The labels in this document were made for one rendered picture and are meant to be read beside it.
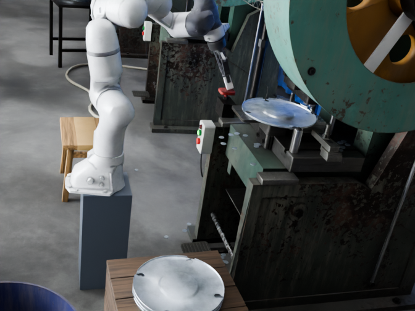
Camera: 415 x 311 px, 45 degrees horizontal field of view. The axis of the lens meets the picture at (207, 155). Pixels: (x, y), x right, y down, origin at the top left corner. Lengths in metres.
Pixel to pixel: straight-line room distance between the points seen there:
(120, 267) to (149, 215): 0.91
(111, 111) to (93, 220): 0.46
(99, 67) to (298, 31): 0.70
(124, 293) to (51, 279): 0.64
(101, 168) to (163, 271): 0.46
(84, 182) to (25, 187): 0.94
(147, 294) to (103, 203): 0.46
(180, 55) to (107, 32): 1.75
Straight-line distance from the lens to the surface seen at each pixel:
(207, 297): 1.62
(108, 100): 1.74
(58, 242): 2.42
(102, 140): 1.84
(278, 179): 1.77
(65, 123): 2.76
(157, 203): 2.72
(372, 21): 1.53
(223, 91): 2.20
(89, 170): 1.89
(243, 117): 1.86
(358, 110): 1.53
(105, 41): 1.70
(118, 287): 1.66
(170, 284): 1.64
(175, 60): 3.41
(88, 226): 1.98
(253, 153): 1.92
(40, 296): 1.50
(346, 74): 1.46
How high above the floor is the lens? 1.46
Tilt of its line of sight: 26 degrees down
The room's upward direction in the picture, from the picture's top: 9 degrees clockwise
